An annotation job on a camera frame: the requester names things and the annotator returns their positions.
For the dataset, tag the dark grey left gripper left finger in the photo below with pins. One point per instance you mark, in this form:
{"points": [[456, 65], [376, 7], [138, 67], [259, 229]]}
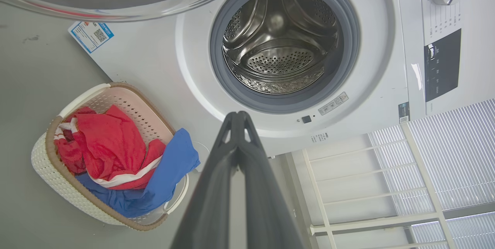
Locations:
{"points": [[209, 202]]}

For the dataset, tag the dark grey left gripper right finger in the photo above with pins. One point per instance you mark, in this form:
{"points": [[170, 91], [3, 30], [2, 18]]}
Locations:
{"points": [[267, 210]]}

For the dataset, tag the white washing machine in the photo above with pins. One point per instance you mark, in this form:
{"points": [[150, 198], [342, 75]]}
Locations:
{"points": [[162, 79]]}

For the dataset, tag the blue garment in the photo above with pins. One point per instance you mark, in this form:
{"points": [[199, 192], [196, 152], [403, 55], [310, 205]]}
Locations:
{"points": [[174, 164]]}

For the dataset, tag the red garment white stripes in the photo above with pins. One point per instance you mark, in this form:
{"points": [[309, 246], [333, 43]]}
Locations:
{"points": [[108, 140]]}

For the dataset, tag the white warning label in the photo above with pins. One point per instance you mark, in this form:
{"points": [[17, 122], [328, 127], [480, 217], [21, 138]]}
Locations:
{"points": [[333, 104]]}

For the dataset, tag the steel perforated drum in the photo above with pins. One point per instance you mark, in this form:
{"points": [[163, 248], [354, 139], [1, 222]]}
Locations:
{"points": [[278, 59]]}

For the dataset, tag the cream woven laundry basket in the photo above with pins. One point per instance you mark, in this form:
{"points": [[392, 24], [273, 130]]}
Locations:
{"points": [[54, 179]]}

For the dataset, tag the black QR code sticker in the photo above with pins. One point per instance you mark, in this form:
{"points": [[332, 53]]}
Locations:
{"points": [[404, 111]]}

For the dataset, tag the blue white energy sticker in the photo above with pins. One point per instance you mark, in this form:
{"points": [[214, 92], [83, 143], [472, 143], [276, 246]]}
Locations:
{"points": [[91, 35]]}

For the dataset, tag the white pleated window blind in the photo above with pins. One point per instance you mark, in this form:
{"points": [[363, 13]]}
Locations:
{"points": [[464, 156]]}

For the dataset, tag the white detergent drawer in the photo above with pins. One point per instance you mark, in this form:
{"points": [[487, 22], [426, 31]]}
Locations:
{"points": [[444, 107]]}

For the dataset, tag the black display panel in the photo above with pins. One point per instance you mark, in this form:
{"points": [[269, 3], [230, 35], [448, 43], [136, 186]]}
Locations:
{"points": [[442, 67]]}

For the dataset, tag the white frame rack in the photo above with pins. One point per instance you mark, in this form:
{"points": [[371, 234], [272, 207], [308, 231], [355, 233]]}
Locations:
{"points": [[419, 164]]}

